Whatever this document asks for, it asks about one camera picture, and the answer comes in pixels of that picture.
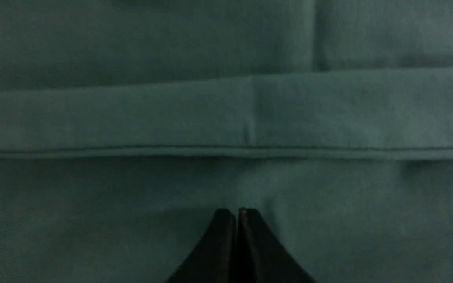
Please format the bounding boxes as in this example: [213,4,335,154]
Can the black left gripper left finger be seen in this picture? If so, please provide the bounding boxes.
[166,208,237,283]

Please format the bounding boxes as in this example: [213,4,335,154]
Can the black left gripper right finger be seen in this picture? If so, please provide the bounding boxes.
[238,208,316,283]

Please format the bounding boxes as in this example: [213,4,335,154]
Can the green long-sleeve top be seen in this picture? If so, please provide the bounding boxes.
[0,0,453,283]

